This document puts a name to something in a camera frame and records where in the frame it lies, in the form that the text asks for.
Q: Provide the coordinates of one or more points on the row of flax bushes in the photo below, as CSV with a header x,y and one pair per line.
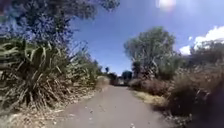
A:
x,y
36,73

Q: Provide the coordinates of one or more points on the overhanging tree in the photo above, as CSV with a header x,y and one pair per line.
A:
x,y
36,20

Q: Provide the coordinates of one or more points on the brown dry bushes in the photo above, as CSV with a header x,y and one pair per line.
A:
x,y
186,90

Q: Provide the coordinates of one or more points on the pale green tree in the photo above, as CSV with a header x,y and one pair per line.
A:
x,y
150,50

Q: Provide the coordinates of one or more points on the grey asphalt path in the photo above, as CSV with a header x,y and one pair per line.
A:
x,y
110,110

